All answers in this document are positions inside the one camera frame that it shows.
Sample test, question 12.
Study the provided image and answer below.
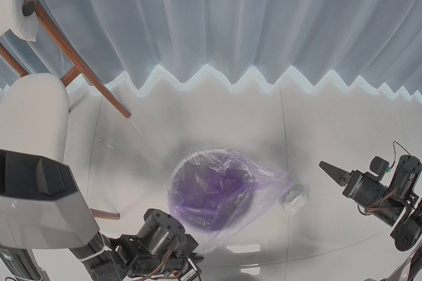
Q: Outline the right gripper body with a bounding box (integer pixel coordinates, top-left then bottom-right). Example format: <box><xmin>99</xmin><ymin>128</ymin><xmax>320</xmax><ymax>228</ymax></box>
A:
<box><xmin>342</xmin><ymin>170</ymin><xmax>390</xmax><ymax>208</ymax></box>

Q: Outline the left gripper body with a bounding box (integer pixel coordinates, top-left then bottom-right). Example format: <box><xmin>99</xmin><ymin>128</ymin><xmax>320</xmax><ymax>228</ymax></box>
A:
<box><xmin>165</xmin><ymin>255</ymin><xmax>202</xmax><ymax>281</ymax></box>

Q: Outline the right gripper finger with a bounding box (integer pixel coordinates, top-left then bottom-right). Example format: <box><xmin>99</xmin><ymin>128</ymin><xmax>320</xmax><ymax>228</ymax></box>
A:
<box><xmin>324</xmin><ymin>170</ymin><xmax>349</xmax><ymax>189</ymax></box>
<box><xmin>318</xmin><ymin>160</ymin><xmax>355</xmax><ymax>179</ymax></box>

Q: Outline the white paper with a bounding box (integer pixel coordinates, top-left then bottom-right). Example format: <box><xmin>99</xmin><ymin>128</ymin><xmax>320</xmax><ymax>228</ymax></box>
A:
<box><xmin>280</xmin><ymin>184</ymin><xmax>309</xmax><ymax>215</ymax></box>

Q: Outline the purple plastic bag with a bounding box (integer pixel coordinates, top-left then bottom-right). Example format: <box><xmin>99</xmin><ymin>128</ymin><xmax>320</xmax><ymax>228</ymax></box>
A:
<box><xmin>166</xmin><ymin>147</ymin><xmax>293</xmax><ymax>256</ymax></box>

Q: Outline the white trash bin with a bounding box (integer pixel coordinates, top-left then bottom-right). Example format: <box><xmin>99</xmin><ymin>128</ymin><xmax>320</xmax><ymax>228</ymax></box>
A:
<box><xmin>167</xmin><ymin>149</ymin><xmax>256</xmax><ymax>231</ymax></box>

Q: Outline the white curtain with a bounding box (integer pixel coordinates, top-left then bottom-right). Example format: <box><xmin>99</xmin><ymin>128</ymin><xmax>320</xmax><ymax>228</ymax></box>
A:
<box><xmin>0</xmin><ymin>0</ymin><xmax>422</xmax><ymax>101</ymax></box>

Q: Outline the white cushioned wooden chair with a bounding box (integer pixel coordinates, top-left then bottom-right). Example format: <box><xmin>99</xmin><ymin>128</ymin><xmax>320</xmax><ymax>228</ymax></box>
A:
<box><xmin>0</xmin><ymin>0</ymin><xmax>132</xmax><ymax>221</ymax></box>

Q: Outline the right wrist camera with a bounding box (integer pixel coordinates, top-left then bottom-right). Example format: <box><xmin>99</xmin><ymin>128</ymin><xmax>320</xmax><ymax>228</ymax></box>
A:
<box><xmin>369</xmin><ymin>156</ymin><xmax>393</xmax><ymax>180</ymax></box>

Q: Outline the black cable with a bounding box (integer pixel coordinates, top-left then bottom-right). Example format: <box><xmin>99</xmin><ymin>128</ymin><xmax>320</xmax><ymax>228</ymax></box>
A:
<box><xmin>392</xmin><ymin>141</ymin><xmax>410</xmax><ymax>169</ymax></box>

